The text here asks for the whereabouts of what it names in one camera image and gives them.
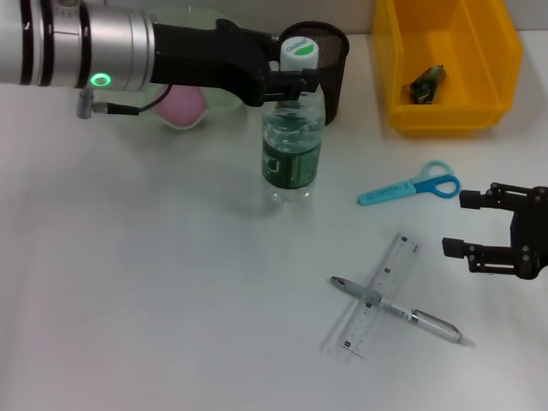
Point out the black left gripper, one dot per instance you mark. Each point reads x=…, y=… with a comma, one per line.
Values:
x=201, y=55

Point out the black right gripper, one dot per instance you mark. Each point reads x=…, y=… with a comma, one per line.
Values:
x=533, y=231

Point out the clear green-label water bottle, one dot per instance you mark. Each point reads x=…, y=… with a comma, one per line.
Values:
x=291, y=162

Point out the pink peach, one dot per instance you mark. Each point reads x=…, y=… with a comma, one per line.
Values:
x=180, y=107

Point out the green plastic wrapper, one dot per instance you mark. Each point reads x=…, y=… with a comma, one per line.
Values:
x=424, y=83

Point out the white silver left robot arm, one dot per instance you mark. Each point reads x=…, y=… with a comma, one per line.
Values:
x=64, y=43

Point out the black mesh pen holder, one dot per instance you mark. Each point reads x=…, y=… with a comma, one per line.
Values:
x=338, y=64

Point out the translucent green fruit plate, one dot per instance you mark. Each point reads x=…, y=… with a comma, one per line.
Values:
x=222, y=100

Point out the blue capped scissors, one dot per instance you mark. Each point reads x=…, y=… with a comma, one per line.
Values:
x=385, y=194

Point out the clear grey pen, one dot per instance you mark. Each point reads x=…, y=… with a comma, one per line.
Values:
x=428, y=319

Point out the clear plastic ruler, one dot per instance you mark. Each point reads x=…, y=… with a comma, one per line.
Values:
x=364, y=325

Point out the yellow plastic bin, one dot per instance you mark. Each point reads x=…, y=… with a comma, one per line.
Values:
x=449, y=115

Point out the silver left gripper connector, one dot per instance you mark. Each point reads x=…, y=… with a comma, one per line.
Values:
x=85, y=105

